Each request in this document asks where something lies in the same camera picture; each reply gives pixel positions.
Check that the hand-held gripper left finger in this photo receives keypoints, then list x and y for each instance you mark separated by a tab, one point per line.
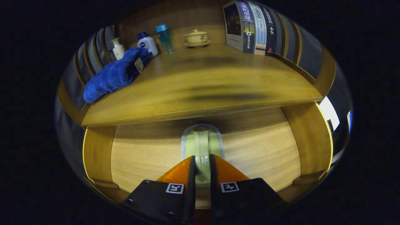
190	203

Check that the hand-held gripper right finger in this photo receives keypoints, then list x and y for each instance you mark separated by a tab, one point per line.
214	203

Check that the wooden drawer with black knob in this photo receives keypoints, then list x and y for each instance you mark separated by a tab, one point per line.
259	150

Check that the wooden countertop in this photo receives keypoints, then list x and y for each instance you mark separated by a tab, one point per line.
218	78

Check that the black backdrop cloth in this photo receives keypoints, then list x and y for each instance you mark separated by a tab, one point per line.
67	134

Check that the blue towel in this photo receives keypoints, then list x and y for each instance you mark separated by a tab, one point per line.
112	75

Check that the white lotion bottle blue cap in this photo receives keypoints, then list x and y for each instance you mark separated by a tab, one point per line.
147	43

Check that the beige lidded tea cup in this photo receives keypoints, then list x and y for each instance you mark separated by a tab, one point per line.
197	38

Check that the teal bottle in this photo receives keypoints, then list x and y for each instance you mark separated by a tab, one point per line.
165	39

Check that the white pump bottle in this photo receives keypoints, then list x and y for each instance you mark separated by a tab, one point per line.
118	51

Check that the pale grey book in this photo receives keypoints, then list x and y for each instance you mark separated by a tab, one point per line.
260	34

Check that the dark blue book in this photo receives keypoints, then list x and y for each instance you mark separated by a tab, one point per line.
234	28

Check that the black book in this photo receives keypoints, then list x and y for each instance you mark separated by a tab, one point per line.
271	34

